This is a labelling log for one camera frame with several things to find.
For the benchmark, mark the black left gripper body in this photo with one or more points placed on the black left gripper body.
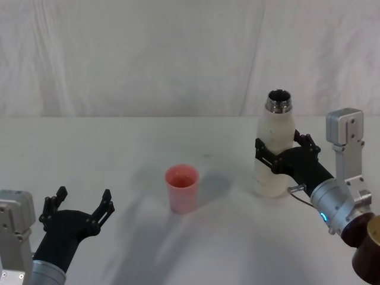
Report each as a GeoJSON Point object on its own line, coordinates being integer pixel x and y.
{"type": "Point", "coordinates": [60, 231]}

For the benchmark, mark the white table cloth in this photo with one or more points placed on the white table cloth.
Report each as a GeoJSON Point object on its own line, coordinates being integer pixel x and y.
{"type": "Point", "coordinates": [133, 142]}

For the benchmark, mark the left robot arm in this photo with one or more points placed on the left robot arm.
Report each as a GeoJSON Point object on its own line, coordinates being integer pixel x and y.
{"type": "Point", "coordinates": [15, 213]}

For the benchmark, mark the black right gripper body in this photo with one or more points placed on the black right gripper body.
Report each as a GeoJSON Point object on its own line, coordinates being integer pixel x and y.
{"type": "Point", "coordinates": [305, 169]}

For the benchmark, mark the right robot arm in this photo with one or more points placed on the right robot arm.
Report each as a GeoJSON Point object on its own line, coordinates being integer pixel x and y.
{"type": "Point", "coordinates": [331, 205]}

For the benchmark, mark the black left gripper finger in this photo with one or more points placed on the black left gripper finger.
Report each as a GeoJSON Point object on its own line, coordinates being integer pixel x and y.
{"type": "Point", "coordinates": [104, 209]}
{"type": "Point", "coordinates": [52, 205]}

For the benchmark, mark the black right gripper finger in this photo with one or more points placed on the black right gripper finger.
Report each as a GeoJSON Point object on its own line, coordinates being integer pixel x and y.
{"type": "Point", "coordinates": [268, 157]}
{"type": "Point", "coordinates": [310, 142]}

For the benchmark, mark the pink plastic cup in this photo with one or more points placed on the pink plastic cup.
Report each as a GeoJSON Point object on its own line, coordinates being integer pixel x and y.
{"type": "Point", "coordinates": [181, 193]}

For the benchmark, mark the white curtain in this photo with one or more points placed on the white curtain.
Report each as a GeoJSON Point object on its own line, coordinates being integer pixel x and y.
{"type": "Point", "coordinates": [148, 59]}

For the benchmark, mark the cream vacuum bottle steel neck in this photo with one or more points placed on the cream vacuum bottle steel neck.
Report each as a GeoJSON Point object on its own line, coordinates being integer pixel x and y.
{"type": "Point", "coordinates": [274, 130]}

